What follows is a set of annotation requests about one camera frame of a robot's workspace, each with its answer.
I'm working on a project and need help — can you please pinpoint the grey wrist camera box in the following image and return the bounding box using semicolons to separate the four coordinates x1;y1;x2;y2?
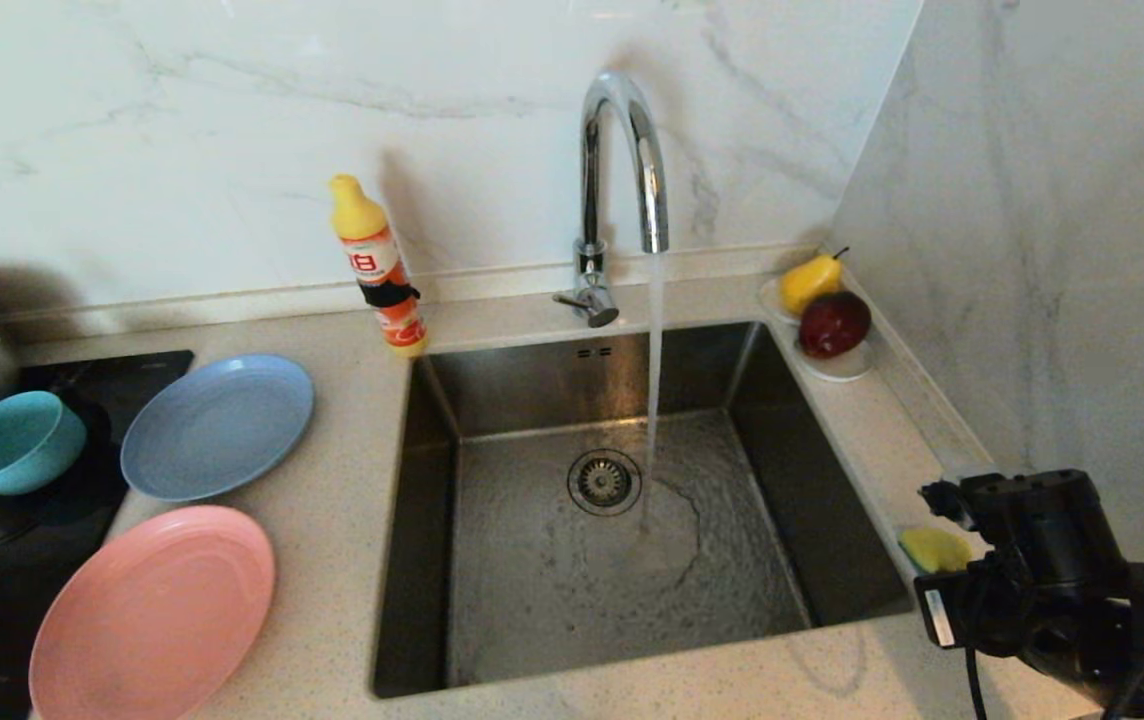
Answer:
918;478;978;531

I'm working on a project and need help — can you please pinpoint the yellow fish-shaped sponge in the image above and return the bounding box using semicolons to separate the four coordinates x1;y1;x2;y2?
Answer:
898;526;976;575

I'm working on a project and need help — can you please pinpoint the round metal drain strainer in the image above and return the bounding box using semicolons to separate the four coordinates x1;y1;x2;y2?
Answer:
567;449;643;517

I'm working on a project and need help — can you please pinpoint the running tap water stream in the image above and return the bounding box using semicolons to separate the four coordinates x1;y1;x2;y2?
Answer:
640;250;669;531

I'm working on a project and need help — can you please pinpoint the black induction cooktop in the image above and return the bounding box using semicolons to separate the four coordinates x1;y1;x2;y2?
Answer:
0;350;196;720

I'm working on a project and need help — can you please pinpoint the yellow-capped dish soap bottle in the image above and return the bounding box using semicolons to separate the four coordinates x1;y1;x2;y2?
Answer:
329;174;430;359

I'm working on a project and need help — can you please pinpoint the small white fruit dish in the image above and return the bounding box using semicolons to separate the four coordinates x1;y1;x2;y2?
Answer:
758;275;876;384

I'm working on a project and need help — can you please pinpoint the stainless steel sink basin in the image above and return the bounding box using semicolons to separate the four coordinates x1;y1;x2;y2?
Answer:
372;320;918;699

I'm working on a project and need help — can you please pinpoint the yellow pear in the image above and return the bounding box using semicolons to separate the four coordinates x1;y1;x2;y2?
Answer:
780;247;850;317

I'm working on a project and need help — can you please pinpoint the blue plate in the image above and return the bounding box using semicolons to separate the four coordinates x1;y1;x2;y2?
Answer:
120;354;316;502

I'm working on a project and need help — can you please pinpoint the large pink plate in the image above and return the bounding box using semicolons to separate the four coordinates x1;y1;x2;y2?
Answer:
28;505;277;720

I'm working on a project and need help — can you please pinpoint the chrome gooseneck faucet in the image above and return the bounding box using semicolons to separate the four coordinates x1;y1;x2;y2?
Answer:
552;70;670;329

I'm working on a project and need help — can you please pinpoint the teal bowl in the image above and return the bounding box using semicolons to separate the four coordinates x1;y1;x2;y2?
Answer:
0;390;89;497

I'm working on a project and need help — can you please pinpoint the dark red apple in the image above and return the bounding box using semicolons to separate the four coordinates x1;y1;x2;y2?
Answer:
798;291;873;361

